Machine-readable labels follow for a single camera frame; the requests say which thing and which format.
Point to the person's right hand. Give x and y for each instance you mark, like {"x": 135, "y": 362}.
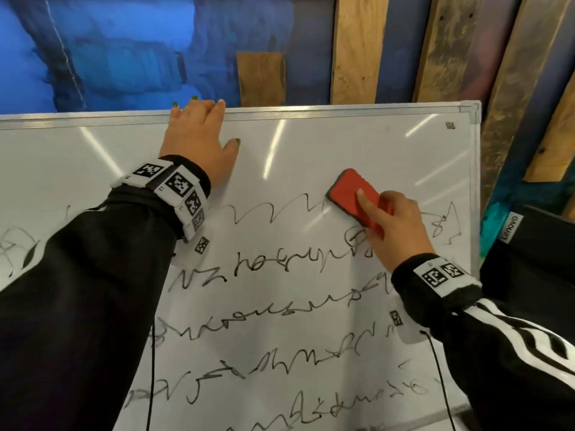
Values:
{"x": 402, "y": 233}

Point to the person's left hand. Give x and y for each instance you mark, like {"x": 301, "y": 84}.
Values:
{"x": 191, "y": 139}

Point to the person's left middle finger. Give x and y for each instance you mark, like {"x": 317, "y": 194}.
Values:
{"x": 196, "y": 109}

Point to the person's left thumb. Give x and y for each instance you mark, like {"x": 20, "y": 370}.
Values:
{"x": 232, "y": 149}

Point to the white framed whiteboard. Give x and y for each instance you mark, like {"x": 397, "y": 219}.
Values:
{"x": 292, "y": 143}

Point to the red whiteboard eraser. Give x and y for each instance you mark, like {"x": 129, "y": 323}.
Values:
{"x": 343, "y": 190}

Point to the person's right forearm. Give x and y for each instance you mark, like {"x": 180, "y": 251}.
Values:
{"x": 516, "y": 354}

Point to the person's left forearm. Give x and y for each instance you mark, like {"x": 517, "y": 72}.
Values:
{"x": 90, "y": 287}

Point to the white wrist band with markers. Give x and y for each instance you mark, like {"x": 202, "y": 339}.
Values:
{"x": 179, "y": 186}
{"x": 442, "y": 276}

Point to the short brown wooden board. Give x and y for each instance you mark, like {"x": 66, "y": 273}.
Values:
{"x": 261, "y": 79}

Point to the light wooden plank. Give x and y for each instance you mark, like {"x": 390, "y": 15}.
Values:
{"x": 359, "y": 49}

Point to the weathered dark wooden plank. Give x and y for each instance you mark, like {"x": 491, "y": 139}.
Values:
{"x": 449, "y": 44}

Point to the long rough wooden plank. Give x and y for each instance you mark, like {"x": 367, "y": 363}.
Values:
{"x": 516, "y": 94}

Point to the black monitor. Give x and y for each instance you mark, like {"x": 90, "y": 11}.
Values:
{"x": 534, "y": 260}

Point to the yellowish wooden plank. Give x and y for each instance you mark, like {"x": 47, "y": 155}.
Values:
{"x": 555, "y": 143}

